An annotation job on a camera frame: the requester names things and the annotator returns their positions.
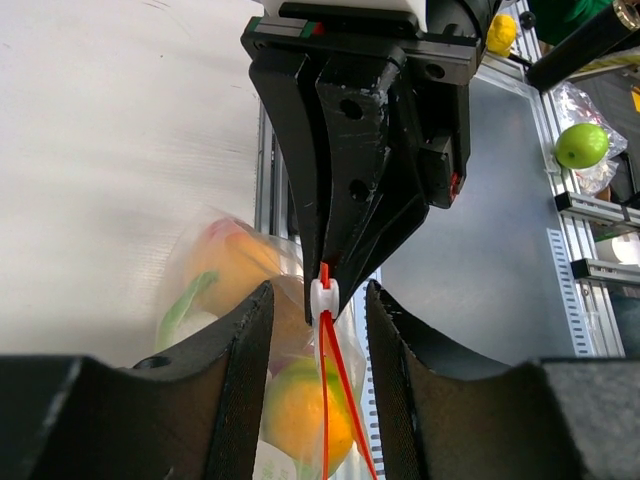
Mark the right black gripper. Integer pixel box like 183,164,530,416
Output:
241,1,499,322

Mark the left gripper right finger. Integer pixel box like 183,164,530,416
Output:
365,281,639,479

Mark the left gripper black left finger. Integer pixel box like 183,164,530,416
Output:
1,283,274,479

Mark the green yellow mango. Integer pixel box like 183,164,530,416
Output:
261,357,354,479

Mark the clear zip top bag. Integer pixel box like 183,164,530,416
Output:
157,208,377,479

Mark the orange fruit with leaf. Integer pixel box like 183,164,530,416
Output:
183,217,303,317

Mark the background clear plastic bag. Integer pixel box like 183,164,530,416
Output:
551,82,628,196

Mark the yellow toy fruit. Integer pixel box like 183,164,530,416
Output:
486,14,517,57

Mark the green apple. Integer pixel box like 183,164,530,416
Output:
555,123,609,170

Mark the black cylindrical tube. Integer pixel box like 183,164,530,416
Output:
527,1,639,92

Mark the white slotted cable duct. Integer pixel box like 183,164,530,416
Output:
546,228,594,357

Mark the aluminium mounting rail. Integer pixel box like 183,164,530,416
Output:
254,104,298,241

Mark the background aluminium frame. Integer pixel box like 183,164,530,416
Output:
509,0,640,359

